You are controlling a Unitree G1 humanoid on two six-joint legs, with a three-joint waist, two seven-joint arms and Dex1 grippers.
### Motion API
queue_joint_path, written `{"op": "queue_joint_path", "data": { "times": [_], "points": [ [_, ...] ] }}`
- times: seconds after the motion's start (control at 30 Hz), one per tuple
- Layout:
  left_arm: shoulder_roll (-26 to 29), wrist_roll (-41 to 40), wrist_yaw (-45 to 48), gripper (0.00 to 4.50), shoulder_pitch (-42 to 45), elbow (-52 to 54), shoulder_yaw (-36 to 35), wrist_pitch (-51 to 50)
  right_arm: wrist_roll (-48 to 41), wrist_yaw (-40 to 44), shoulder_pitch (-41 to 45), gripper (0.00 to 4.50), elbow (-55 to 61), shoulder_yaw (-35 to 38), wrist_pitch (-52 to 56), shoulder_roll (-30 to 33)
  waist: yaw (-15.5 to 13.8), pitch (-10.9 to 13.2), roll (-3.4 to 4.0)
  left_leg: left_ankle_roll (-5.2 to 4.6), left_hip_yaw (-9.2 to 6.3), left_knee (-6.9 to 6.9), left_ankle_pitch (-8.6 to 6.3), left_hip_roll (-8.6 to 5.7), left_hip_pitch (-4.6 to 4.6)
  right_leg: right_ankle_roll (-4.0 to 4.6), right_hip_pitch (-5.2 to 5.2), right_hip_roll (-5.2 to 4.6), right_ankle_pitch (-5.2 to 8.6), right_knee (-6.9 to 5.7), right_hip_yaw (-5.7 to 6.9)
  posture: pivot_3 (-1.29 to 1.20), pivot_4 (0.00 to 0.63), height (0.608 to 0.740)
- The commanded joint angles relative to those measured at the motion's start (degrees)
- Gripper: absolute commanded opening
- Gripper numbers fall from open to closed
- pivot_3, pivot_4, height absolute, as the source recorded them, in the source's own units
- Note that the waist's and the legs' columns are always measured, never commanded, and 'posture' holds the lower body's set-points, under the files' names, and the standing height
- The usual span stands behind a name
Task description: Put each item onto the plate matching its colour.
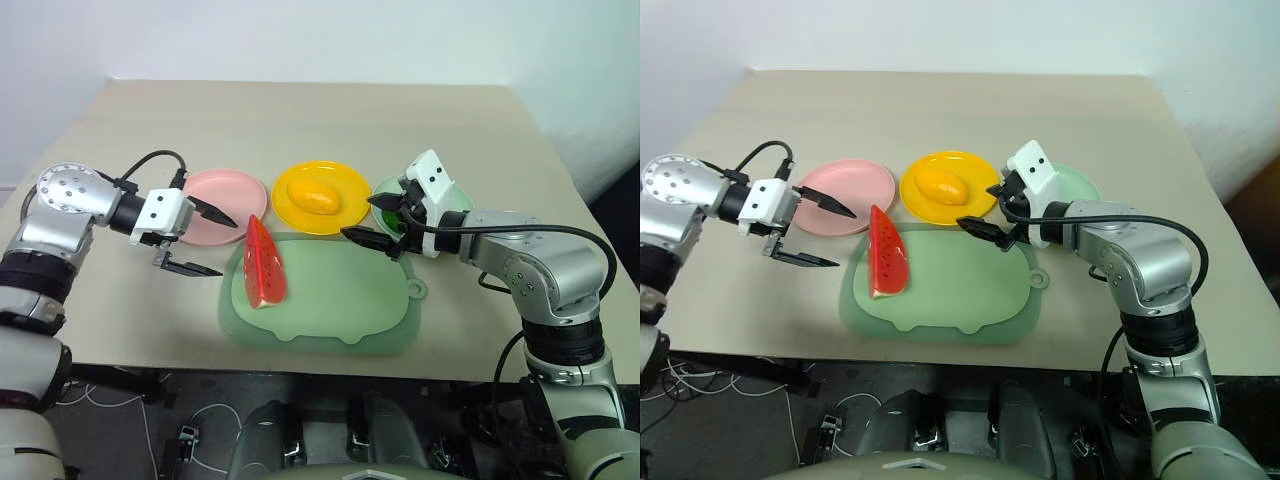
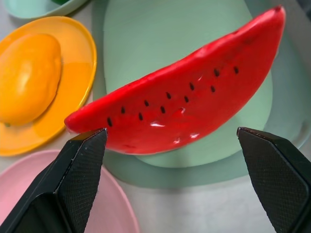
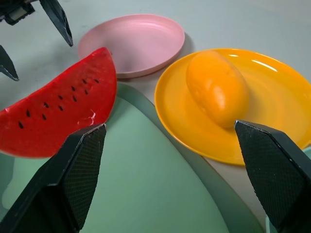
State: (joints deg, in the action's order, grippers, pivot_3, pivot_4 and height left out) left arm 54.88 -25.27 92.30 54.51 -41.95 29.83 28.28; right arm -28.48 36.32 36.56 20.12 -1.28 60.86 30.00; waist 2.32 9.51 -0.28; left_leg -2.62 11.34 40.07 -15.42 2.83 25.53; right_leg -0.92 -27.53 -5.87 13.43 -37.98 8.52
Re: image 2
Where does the yellow mango toy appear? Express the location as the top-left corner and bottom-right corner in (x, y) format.
(0, 33), (62, 128)

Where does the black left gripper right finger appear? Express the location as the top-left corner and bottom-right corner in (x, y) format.
(237, 126), (311, 233)

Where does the large pale green tray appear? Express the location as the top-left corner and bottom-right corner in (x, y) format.
(91, 0), (311, 188)

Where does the pale green plate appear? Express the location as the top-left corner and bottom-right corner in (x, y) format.
(4, 0), (88, 19)

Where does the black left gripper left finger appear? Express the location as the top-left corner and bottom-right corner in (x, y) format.
(0, 128), (108, 233)

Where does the yellow plate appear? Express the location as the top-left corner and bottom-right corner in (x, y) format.
(0, 16), (98, 157)

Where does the pink plate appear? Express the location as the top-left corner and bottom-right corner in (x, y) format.
(0, 149), (139, 233)

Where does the red watermelon slice toy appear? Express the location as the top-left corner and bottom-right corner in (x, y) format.
(64, 5), (286, 156)

